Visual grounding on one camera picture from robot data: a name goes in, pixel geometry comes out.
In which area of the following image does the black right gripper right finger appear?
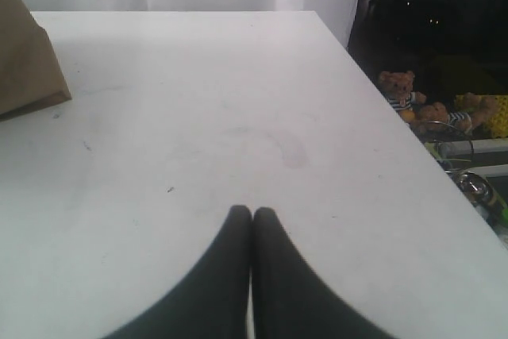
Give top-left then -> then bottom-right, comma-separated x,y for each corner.
252,207 -> 391,338

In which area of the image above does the brown paper shopping bag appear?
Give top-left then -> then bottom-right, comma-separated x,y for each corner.
0,0 -> 71,121

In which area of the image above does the shiny metal bowl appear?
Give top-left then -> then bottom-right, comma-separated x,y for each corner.
455,171 -> 495,205

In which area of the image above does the brown teddy bear lying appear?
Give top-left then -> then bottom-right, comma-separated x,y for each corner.
410,93 -> 498,135

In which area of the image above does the wire basket rim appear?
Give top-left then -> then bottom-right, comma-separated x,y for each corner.
420,121 -> 475,164

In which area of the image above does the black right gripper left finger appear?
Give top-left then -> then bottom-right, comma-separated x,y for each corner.
108,206 -> 252,338

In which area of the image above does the brown teddy bear upright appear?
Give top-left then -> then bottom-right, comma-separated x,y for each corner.
378,71 -> 427,125

